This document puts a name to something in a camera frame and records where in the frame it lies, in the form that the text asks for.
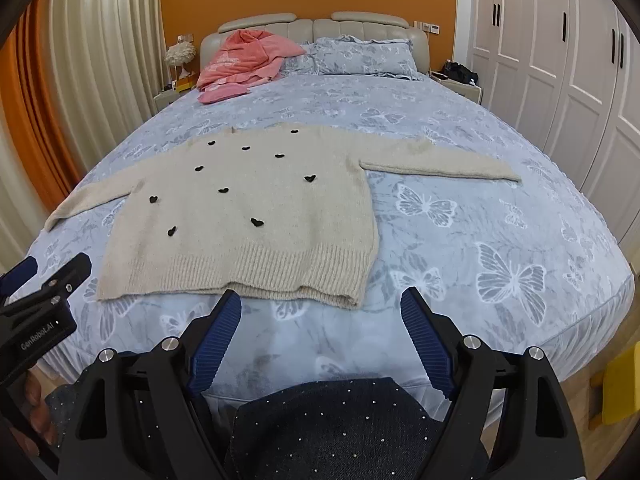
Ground beige knit sweater black hearts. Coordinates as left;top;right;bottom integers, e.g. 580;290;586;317
46;124;515;309

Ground person's left hand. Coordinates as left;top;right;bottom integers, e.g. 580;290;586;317
10;372;58;457

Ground yellow stool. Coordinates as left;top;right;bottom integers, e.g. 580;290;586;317
588;342;640;430

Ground dark sparkly trousers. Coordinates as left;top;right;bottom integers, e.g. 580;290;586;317
46;378;445;479

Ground orange curtain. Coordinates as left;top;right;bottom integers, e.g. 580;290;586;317
1;0;81;212

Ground left white nightstand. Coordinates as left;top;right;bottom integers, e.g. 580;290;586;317
153;89;189;113

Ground white nightstand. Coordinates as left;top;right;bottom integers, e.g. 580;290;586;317
428;72;483;104
153;89;189;113

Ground folded pink garment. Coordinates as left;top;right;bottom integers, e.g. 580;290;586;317
198;82;250;105

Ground cream pleated curtain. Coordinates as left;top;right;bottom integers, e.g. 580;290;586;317
1;0;169;270

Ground pink hoodie garment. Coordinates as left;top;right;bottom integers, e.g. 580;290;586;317
196;29;306;91

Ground beige padded headboard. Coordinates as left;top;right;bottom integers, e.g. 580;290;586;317
200;11;431;75

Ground right white nightstand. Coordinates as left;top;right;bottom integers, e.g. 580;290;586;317
428;72;483;104

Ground grey butterfly pillow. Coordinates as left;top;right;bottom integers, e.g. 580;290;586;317
280;36;423;80

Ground black bag on nightstand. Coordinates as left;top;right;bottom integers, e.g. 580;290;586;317
439;61;480;86

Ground white wardrobe with black handles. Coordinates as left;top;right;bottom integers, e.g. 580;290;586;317
469;0;639;254

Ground wall switch panel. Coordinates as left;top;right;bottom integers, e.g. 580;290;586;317
413;21;440;35

